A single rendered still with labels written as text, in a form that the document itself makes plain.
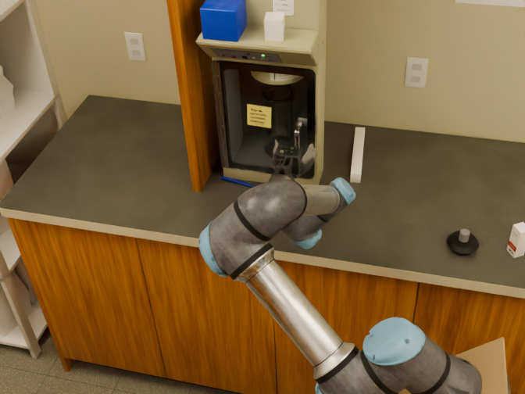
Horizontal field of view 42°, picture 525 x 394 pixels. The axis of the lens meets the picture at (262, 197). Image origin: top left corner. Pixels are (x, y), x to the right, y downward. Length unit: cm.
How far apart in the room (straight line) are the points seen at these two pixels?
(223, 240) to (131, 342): 129
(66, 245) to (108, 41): 81
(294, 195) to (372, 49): 104
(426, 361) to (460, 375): 10
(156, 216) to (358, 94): 86
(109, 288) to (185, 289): 30
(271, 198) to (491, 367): 59
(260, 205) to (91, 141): 125
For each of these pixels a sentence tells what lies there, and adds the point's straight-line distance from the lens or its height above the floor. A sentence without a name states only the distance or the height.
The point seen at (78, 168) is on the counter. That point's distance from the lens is 248.
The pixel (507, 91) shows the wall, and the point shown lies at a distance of 250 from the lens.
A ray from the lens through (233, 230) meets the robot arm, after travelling 148.
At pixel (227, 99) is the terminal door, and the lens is 213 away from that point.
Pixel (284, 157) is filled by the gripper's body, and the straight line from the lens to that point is 195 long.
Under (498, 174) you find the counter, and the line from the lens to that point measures 241.
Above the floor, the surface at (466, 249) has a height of 97.
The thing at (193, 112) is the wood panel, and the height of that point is 124.
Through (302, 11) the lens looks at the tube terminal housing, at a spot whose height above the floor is 156.
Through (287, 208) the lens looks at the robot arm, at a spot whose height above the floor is 141.
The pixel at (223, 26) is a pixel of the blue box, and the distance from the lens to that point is 189.
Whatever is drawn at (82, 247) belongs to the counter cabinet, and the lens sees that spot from 241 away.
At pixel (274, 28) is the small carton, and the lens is 188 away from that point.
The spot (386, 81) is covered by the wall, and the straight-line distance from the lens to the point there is 250.
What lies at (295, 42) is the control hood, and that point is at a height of 151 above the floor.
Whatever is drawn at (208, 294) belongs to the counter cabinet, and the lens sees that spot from 234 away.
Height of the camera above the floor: 239
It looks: 40 degrees down
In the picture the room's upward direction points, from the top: 3 degrees counter-clockwise
